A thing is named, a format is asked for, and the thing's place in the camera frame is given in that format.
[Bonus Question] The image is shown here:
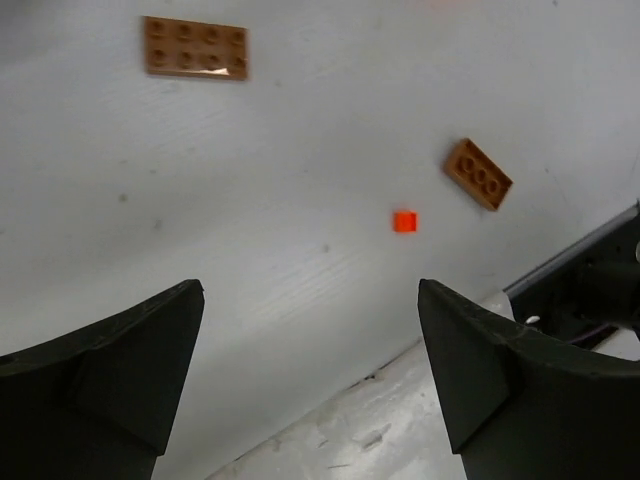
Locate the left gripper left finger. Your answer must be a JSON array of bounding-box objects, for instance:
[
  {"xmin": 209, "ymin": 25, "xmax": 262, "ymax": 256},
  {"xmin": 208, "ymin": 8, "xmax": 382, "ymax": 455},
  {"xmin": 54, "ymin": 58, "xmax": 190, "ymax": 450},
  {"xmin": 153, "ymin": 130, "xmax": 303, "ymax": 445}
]
[{"xmin": 1, "ymin": 280, "xmax": 204, "ymax": 479}]

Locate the small red lego stud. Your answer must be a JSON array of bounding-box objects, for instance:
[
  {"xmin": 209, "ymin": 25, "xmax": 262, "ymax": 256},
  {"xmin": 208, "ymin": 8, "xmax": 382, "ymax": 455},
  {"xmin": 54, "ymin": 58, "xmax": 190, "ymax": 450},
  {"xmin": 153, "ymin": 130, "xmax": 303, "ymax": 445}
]
[{"xmin": 392, "ymin": 210, "xmax": 419, "ymax": 234}]

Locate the brown lego plate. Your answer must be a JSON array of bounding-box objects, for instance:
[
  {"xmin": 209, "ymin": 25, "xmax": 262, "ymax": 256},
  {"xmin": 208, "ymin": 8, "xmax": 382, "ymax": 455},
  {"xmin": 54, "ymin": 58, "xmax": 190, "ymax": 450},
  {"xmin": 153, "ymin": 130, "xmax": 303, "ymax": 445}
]
[{"xmin": 443, "ymin": 138, "xmax": 513, "ymax": 212}]

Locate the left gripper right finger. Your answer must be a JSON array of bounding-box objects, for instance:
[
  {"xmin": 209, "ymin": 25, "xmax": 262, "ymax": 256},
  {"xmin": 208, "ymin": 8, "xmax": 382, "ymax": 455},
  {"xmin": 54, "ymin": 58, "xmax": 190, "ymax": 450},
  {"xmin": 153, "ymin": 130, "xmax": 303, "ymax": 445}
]
[{"xmin": 418, "ymin": 279, "xmax": 639, "ymax": 479}]

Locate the tan lego plate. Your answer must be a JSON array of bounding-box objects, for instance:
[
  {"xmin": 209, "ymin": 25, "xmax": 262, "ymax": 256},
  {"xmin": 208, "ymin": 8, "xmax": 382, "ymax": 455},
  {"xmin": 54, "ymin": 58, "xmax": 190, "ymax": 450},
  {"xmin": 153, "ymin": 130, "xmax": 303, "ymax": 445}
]
[{"xmin": 142, "ymin": 16, "xmax": 249, "ymax": 81}]

